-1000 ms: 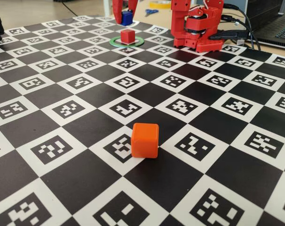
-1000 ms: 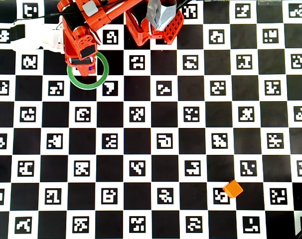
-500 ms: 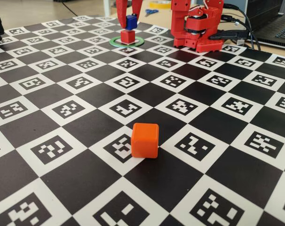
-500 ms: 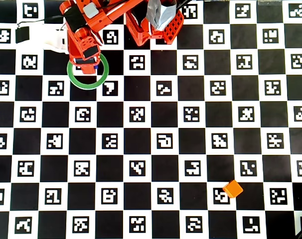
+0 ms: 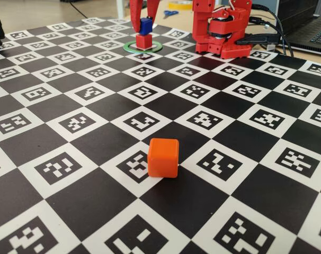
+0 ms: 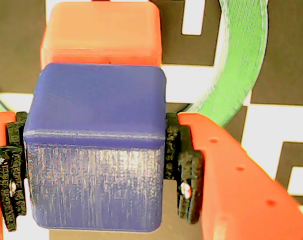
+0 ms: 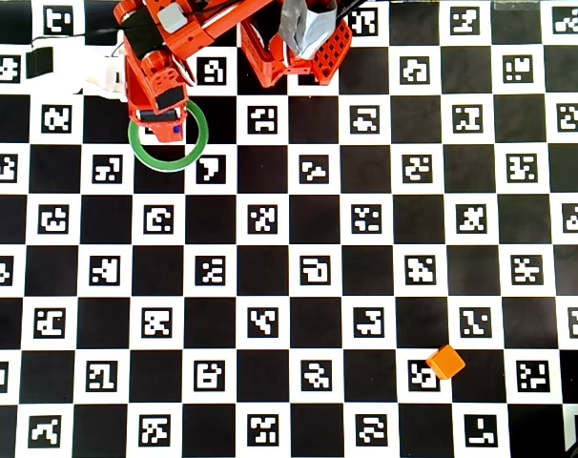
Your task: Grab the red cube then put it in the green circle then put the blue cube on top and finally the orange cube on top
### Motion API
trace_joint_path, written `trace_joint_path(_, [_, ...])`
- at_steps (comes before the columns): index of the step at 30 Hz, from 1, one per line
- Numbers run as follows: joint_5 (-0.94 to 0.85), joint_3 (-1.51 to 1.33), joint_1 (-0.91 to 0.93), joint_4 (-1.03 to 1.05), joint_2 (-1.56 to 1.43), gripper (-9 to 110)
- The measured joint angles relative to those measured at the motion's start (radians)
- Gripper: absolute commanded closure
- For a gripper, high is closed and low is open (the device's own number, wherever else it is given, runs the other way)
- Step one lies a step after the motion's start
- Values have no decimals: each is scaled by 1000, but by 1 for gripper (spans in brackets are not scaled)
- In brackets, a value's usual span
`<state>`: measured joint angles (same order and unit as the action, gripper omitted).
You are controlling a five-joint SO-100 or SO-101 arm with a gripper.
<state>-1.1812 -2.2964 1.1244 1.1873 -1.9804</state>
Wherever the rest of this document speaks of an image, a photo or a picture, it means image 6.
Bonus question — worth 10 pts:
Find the blue cube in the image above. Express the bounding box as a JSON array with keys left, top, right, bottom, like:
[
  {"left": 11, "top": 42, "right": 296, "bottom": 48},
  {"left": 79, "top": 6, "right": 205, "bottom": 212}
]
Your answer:
[{"left": 22, "top": 62, "right": 167, "bottom": 232}]

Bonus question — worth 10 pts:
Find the red cube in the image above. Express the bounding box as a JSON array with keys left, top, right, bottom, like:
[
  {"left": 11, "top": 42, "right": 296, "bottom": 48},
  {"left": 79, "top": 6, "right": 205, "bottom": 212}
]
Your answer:
[{"left": 40, "top": 1, "right": 164, "bottom": 70}]

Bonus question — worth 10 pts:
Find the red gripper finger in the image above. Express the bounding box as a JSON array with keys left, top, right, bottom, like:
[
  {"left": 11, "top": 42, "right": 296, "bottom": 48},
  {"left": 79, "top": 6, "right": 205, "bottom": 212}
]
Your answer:
[
  {"left": 163, "top": 112, "right": 303, "bottom": 240},
  {"left": 0, "top": 110, "right": 29, "bottom": 240}
]

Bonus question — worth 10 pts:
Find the green ring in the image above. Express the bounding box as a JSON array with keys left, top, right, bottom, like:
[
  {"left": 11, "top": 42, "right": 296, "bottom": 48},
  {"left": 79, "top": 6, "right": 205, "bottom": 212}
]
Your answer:
[{"left": 0, "top": 0, "right": 269, "bottom": 129}]

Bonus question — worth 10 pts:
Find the black white marker board mat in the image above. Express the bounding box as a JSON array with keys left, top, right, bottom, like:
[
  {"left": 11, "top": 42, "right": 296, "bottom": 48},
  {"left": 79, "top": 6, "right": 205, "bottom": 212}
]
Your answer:
[{"left": 0, "top": 0, "right": 303, "bottom": 240}]

